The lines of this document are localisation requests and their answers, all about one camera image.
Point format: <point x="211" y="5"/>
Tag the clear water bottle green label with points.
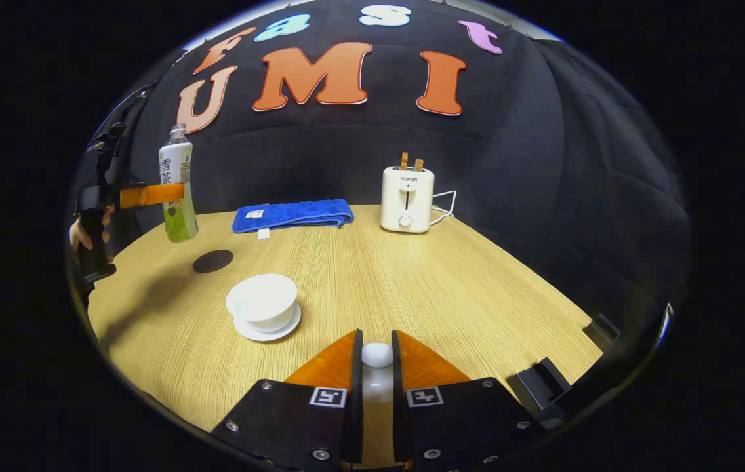
<point x="177" y="170"/>

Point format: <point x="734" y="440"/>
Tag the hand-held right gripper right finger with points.
<point x="399" y="393"/>

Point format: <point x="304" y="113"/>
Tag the white teacup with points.
<point x="261" y="298"/>

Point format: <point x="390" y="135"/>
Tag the white toaster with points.
<point x="406" y="200"/>

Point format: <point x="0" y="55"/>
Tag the white teacup lid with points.
<point x="377" y="367"/>

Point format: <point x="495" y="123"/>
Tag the black table holder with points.
<point x="540" y="387"/>
<point x="602" y="328"/>

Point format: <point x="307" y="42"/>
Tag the black round coaster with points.
<point x="213" y="261"/>

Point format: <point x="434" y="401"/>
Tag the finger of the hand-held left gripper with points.
<point x="149" y="195"/>

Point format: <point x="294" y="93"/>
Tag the white saucer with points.
<point x="284" y="331"/>

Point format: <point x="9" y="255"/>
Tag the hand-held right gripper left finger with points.
<point x="355" y="393"/>

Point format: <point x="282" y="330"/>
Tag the blue folded towel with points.
<point x="294" y="215"/>

